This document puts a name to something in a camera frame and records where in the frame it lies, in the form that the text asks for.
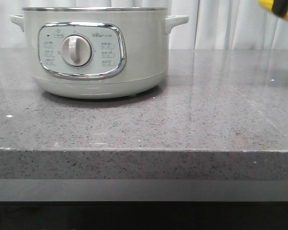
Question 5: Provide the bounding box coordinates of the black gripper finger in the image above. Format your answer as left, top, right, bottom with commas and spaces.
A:
271, 0, 288, 17

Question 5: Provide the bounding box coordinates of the white pleated curtain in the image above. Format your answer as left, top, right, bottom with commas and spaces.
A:
0, 0, 288, 49

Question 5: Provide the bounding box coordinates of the pale green electric pot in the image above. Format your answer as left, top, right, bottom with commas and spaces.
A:
10, 7, 189, 99

